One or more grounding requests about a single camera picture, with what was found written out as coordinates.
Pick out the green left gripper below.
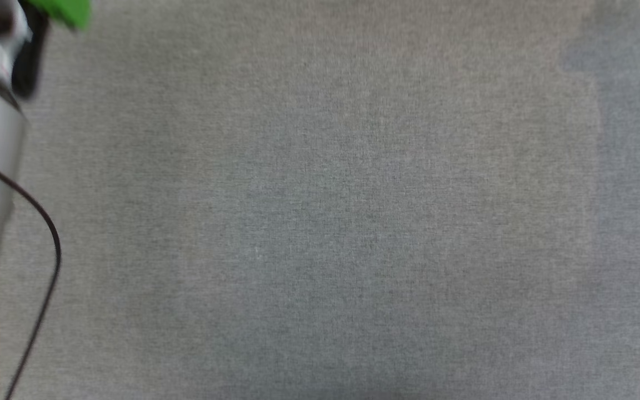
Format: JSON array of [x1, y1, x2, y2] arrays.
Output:
[[12, 0, 92, 101]]

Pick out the grey fabric sofa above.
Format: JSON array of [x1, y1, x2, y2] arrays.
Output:
[[0, 0, 640, 400]]

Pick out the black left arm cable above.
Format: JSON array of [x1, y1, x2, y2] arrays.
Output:
[[0, 146, 63, 400]]

